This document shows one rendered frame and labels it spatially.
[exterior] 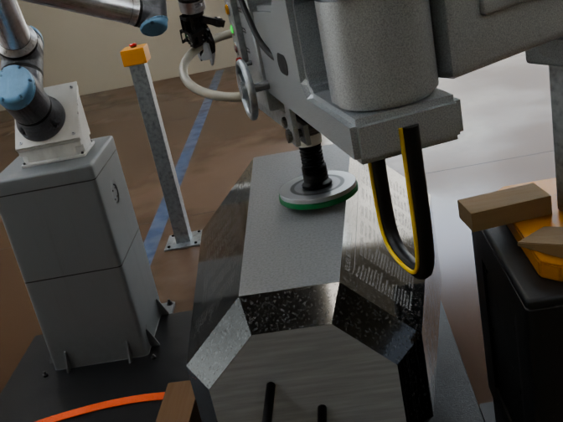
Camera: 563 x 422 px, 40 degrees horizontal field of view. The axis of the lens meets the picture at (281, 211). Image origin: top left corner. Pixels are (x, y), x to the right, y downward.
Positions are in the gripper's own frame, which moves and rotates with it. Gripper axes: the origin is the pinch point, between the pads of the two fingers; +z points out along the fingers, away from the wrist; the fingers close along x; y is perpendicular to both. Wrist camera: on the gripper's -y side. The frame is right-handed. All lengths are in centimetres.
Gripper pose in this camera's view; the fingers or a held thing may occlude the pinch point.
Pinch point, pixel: (207, 59)
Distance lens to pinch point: 285.4
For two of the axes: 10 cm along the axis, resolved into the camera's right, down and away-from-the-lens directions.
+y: -6.8, 5.2, -5.1
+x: 7.2, 3.8, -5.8
